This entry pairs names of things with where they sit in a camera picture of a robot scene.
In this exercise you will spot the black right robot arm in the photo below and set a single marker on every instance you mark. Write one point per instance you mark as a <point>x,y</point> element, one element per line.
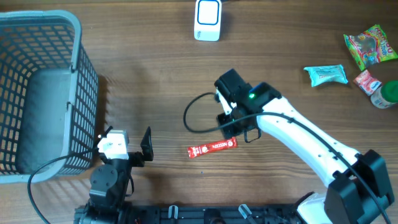
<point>358,185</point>

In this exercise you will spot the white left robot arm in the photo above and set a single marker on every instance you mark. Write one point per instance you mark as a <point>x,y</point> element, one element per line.
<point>110,181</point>

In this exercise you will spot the green gummy candy bag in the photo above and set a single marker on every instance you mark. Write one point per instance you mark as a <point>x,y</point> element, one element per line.
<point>370,47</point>

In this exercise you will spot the light teal tissue pack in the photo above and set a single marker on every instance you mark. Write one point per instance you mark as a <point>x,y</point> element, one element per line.
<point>329,73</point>

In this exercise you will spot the grey plastic shopping basket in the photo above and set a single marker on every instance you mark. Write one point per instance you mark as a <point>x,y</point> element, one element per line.
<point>49,95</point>

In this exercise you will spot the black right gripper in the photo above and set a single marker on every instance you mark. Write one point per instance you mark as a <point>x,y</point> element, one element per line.
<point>227,128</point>

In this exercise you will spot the white barcode scanner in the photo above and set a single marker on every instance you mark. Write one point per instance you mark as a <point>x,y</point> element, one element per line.
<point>207,20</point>

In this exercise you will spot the green lid white jar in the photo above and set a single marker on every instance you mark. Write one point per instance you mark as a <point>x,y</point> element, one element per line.
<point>385,96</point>

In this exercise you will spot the red snack packet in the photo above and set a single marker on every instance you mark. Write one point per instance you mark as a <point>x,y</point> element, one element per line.
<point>367,83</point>

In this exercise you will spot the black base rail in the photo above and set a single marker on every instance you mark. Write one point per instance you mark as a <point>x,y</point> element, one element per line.
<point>268,214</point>

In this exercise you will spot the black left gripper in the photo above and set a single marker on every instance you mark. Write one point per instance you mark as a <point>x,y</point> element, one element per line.
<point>137,159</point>

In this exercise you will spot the red coffee stick sachet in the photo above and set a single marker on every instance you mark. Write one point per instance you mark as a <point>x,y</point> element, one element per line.
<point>197,151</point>

